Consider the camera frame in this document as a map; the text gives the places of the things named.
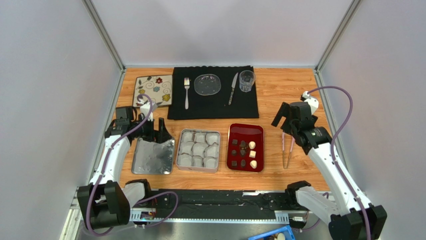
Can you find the white square chocolate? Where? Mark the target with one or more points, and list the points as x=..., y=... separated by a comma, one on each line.
x=252, y=154

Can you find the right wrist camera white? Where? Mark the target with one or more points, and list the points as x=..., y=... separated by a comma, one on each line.
x=312, y=101

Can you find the silver fork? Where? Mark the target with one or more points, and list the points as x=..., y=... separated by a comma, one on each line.
x=186, y=87

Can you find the floral square plate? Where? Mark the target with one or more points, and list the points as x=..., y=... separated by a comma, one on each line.
x=158, y=87

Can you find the clear drinking glass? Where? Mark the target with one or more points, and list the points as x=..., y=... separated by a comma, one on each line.
x=246, y=80

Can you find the white shell chocolate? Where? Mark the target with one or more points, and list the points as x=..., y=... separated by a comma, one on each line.
x=253, y=164
x=252, y=145

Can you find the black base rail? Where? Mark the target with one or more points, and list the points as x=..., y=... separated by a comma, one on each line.
x=218, y=206

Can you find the pink metal tongs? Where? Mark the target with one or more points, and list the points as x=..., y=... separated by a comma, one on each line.
x=286, y=151

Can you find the red lacquer tray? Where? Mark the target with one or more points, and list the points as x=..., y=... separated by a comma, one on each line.
x=247, y=133

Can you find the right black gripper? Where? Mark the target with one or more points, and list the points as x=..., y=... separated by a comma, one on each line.
x=289, y=116

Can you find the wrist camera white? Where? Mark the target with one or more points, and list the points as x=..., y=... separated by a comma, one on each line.
x=312, y=101
x=147, y=110

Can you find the blue plastic crate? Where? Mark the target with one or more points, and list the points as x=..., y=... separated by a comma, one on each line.
x=282, y=233

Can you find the black cloth placemat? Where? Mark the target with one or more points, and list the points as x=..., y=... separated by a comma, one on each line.
x=244, y=104

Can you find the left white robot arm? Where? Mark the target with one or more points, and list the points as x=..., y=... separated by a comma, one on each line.
x=103, y=203

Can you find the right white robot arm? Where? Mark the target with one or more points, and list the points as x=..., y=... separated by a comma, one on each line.
x=350, y=215

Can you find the silver tin lid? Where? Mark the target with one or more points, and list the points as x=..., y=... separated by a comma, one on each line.
x=152, y=158

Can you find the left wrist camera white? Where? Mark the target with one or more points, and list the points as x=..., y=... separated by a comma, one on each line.
x=147, y=110

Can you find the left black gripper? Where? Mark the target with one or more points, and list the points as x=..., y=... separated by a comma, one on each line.
x=163, y=135

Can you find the silver chocolate tin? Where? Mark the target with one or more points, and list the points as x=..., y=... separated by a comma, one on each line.
x=198, y=150

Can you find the clear glass plate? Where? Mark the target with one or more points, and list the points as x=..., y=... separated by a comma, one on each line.
x=207, y=84

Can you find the silver table knife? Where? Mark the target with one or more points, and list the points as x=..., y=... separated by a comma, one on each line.
x=233, y=85

